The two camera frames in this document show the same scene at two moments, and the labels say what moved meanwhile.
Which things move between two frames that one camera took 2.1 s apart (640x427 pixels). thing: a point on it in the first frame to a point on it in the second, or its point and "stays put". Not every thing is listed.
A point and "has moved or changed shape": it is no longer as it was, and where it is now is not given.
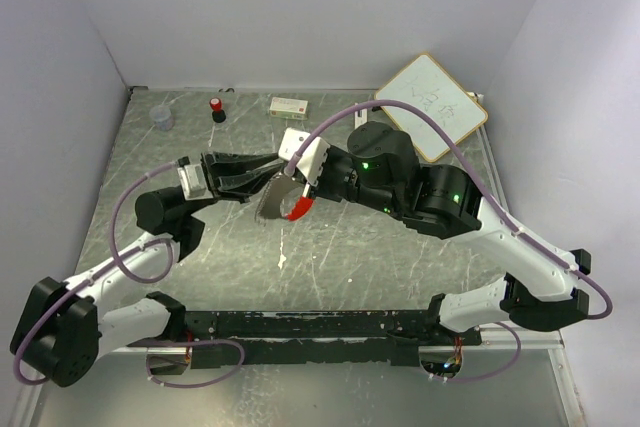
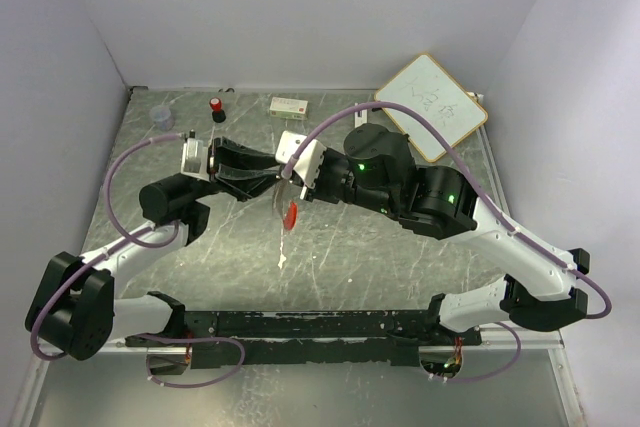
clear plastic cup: x=161 y=117 stays put
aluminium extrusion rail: x=498 y=337 stays put
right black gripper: x=332 y=153 stays put
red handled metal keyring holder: x=269 y=205 has moved or changed shape
